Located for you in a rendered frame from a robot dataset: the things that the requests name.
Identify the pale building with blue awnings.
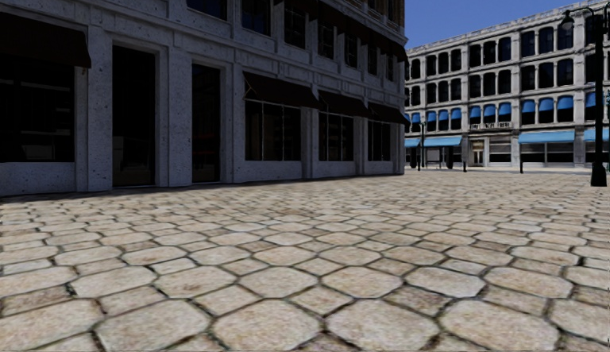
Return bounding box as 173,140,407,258
403,0,610,169

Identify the black street lamp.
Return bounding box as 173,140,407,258
559,2,610,188

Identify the grey stone building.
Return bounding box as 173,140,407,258
0,0,411,199

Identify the grey street lamp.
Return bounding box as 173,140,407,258
418,120,427,171

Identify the black bus shelter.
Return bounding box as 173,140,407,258
408,145,456,170

